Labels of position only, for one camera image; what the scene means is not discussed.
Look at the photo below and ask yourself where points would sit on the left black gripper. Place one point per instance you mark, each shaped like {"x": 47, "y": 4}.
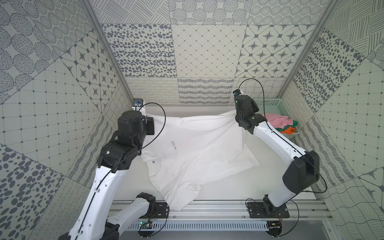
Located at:
{"x": 149, "y": 125}

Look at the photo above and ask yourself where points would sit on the white t-shirt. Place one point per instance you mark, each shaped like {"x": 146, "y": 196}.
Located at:
{"x": 193, "y": 151}

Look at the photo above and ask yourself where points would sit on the orange t-shirt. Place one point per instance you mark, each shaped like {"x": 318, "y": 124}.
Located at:
{"x": 289, "y": 131}

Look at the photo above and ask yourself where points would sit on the pink t-shirt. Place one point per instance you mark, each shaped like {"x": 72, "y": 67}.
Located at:
{"x": 278, "y": 121}

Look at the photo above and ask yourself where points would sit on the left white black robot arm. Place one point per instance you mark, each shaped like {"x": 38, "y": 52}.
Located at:
{"x": 113, "y": 164}

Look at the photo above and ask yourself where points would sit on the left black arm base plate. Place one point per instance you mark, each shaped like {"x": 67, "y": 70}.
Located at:
{"x": 157, "y": 210}

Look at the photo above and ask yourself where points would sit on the left green circuit board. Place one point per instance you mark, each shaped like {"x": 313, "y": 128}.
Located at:
{"x": 146, "y": 225}

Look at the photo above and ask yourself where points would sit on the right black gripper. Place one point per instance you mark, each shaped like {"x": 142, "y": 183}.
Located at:
{"x": 255, "y": 108}

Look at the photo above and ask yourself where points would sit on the green t-shirt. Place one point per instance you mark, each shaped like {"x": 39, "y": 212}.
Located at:
{"x": 295, "y": 123}

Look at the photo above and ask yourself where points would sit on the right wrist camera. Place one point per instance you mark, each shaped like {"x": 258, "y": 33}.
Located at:
{"x": 237, "y": 92}

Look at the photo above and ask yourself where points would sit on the green plastic basket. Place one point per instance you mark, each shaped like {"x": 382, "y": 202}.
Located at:
{"x": 273, "y": 106}

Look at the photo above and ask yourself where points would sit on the aluminium mounting rail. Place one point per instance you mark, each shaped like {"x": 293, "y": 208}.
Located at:
{"x": 237, "y": 210}

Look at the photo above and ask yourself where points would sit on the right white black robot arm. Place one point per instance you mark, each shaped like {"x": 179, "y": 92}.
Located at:
{"x": 303, "y": 167}

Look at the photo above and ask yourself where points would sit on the right black circuit board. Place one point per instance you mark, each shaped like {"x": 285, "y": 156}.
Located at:
{"x": 274, "y": 229}

